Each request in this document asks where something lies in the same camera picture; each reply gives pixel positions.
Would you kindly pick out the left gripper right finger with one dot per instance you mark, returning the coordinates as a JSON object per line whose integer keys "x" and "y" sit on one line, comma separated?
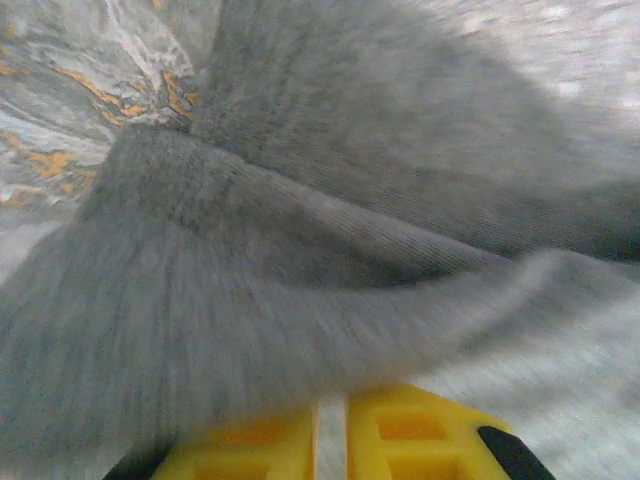
{"x": 425, "y": 440}

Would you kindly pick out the grey garment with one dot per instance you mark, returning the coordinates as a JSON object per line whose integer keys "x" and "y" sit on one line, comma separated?
{"x": 300, "y": 250}

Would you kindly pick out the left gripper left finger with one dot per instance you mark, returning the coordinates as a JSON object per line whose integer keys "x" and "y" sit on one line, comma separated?
{"x": 250, "y": 450}

